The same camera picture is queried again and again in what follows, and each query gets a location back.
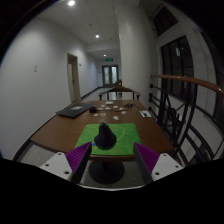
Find wooden handrail metal railing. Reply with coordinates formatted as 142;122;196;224
148;73;224;164

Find black closed laptop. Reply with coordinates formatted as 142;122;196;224
55;102;98;119

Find black computer mouse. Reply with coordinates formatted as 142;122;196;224
93;121;118;150

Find green mouse pad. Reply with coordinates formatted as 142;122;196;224
74;123;142;157

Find black cable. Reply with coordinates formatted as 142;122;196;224
123;103;141;111

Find ceiling lights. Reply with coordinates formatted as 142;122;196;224
67;0;109;58

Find dark window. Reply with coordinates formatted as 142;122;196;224
160;35;196;104

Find side doorway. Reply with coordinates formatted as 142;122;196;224
66;52;82;104

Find wooden armchair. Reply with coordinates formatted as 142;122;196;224
97;85;142;101

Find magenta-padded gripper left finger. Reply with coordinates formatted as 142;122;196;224
38;141;93;185

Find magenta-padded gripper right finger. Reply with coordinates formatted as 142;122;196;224
132;141;184;186

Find glass double door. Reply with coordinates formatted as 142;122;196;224
101;64;120;88

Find white paper card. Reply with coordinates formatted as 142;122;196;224
139;109;153;119

